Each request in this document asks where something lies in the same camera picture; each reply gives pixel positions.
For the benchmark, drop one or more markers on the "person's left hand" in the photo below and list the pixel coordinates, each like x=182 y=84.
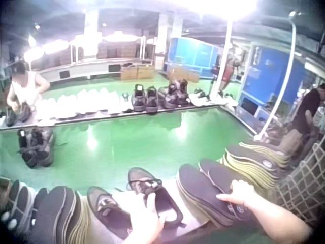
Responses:
x=152 y=216

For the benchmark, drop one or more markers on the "person's right hand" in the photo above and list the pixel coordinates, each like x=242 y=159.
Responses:
x=241 y=195

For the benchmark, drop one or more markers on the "person's left fingers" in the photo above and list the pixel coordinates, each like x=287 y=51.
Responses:
x=150 y=200

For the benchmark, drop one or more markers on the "grey black laced shoe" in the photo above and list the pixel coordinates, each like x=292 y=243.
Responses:
x=162 y=200
x=109 y=211

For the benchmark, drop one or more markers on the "dark insole with round logo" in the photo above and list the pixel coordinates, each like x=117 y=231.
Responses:
x=223 y=183

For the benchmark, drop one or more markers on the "stack of dark yellow-edged insoles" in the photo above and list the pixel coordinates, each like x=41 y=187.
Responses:
x=58 y=213
x=254 y=160
x=193 y=193

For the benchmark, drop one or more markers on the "row of white shoes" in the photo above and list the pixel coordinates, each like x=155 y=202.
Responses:
x=81 y=104

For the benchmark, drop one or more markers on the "heap of white shoes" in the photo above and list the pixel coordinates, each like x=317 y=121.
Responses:
x=213 y=99

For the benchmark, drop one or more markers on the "pile of dark shoes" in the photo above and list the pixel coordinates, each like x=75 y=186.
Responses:
x=36 y=147

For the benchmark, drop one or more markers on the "stack of wooden crates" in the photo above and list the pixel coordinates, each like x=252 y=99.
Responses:
x=135 y=72

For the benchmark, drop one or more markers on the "stack of brown cartons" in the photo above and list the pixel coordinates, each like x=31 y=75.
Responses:
x=186 y=73

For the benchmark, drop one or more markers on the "shelf of brown boxes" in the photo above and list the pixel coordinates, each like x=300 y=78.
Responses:
x=119 y=50

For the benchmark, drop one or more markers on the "white mesh basket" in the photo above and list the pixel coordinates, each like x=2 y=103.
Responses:
x=304 y=183

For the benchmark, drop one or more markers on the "heap of dark shoes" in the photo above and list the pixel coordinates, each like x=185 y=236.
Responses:
x=19 y=114

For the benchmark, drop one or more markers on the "white slanted pole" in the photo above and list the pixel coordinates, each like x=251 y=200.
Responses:
x=222 y=50

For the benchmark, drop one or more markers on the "blue machine cabinet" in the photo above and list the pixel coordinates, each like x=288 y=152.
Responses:
x=271 y=76

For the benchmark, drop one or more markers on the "white lamp pole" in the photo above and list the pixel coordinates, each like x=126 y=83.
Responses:
x=279 y=84

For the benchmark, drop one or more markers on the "blue walled enclosure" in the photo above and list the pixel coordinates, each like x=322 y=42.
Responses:
x=193 y=53

